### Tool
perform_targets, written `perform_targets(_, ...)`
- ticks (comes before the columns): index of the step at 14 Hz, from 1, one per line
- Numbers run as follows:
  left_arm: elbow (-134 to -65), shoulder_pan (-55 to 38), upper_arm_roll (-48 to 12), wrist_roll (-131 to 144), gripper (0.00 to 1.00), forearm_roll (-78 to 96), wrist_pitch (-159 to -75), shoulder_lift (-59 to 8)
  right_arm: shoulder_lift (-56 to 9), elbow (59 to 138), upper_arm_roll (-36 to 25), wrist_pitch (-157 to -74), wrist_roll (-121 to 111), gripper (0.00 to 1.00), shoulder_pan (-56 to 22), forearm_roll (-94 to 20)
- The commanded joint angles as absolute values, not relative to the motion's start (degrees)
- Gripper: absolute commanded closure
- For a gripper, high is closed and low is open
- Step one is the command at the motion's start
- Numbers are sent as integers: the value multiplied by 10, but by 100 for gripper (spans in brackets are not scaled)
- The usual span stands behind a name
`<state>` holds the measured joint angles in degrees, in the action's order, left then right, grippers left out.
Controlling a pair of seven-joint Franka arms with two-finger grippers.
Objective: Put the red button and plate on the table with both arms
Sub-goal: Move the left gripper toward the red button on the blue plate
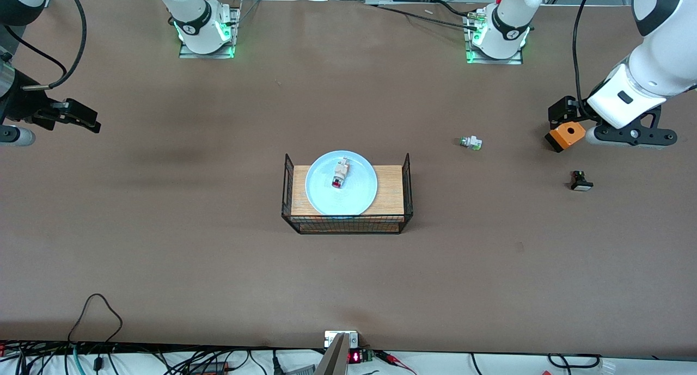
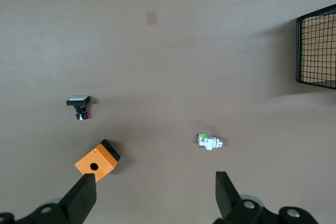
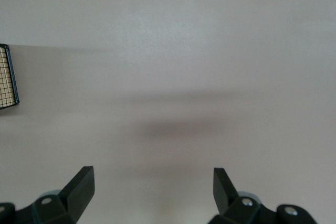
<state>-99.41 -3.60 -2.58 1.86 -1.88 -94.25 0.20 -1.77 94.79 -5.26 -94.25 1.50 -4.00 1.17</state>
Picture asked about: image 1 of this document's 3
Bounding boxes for light blue round plate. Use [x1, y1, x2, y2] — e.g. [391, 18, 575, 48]
[305, 150, 378, 216]

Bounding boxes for red push button switch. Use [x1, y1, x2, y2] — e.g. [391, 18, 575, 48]
[332, 157, 352, 189]

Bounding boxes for black power adapter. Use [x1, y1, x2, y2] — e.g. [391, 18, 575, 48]
[188, 360, 232, 374]

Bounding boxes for red clip test leads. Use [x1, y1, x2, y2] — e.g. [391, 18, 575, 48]
[376, 351, 417, 375]

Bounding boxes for orange button enclosure box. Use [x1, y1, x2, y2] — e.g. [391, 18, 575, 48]
[545, 121, 587, 153]

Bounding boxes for black white-capped button switch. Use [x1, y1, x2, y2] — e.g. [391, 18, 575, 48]
[570, 170, 594, 192]

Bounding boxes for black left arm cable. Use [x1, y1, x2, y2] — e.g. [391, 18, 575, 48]
[572, 0, 598, 122]

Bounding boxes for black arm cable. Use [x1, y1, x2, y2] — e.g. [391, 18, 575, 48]
[3, 0, 88, 90]
[572, 0, 598, 122]

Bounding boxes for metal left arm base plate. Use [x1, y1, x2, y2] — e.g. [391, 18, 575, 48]
[464, 16, 523, 65]

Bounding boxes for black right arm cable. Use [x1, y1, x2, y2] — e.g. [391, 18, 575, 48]
[3, 0, 88, 90]

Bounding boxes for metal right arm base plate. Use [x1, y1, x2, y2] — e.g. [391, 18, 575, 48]
[179, 5, 240, 59]

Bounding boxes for short curved black cable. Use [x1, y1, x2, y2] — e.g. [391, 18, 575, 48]
[433, 0, 480, 19]

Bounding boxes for long black table cable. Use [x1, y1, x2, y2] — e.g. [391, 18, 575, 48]
[364, 3, 482, 30]

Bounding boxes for thin black looped cable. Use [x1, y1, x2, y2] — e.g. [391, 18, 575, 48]
[68, 293, 123, 344]

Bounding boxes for black wire rack wooden top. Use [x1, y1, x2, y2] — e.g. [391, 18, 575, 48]
[282, 153, 413, 235]

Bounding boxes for black coiled cable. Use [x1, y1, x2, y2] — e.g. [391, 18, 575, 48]
[547, 353, 602, 369]

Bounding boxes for white metal bracket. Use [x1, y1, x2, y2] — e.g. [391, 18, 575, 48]
[325, 330, 359, 349]

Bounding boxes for grey camera mount pole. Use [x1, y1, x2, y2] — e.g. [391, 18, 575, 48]
[315, 333, 350, 375]

